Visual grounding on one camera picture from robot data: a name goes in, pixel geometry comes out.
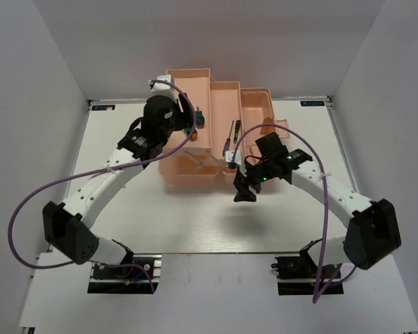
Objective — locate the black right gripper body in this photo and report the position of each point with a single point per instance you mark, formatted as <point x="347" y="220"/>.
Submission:
<point x="257" y="174"/>

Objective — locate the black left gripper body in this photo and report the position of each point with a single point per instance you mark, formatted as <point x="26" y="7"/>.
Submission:
<point x="179" y="120"/>

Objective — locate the green stubby screwdriver orange cap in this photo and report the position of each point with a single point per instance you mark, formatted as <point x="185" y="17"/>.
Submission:
<point x="191" y="132"/>

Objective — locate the pink plastic toolbox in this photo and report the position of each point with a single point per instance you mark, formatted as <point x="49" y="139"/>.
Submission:
<point x="200" y="162"/>

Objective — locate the blue handled thin screwdriver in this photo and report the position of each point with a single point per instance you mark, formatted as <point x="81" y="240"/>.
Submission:
<point x="228" y="140"/>

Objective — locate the black green precision screwdriver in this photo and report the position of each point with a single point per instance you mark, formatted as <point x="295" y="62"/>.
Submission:
<point x="236" y="131"/>

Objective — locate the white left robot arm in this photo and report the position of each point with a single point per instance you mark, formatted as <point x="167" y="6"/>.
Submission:
<point x="67" y="225"/>

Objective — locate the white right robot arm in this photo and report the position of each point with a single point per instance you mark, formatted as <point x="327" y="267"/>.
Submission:
<point x="372" y="230"/>

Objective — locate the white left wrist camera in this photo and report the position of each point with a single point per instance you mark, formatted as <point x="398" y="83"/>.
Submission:
<point x="162" y="90"/>

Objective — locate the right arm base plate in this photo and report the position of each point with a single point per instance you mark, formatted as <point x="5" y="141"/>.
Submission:
<point x="291" y="281"/>

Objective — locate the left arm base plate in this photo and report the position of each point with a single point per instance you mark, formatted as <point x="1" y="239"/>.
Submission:
<point x="141" y="279"/>

